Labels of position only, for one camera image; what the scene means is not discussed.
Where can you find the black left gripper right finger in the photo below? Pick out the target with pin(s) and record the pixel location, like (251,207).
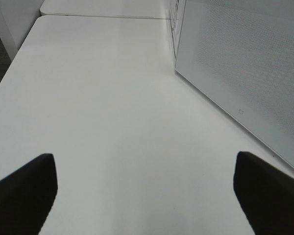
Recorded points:
(265,194)

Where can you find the white microwave door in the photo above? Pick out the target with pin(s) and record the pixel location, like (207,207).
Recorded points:
(240,54)

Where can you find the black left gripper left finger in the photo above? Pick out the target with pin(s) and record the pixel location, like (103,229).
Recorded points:
(27,196)

